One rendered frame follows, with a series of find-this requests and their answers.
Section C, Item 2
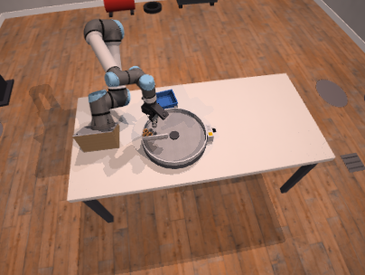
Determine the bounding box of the blue crate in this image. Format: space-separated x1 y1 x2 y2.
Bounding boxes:
156 89 178 109

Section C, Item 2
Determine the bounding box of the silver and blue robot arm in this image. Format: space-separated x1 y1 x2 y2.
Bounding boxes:
83 19 156 130

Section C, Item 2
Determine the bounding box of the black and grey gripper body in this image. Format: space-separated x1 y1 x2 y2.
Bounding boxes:
141 101 156 117

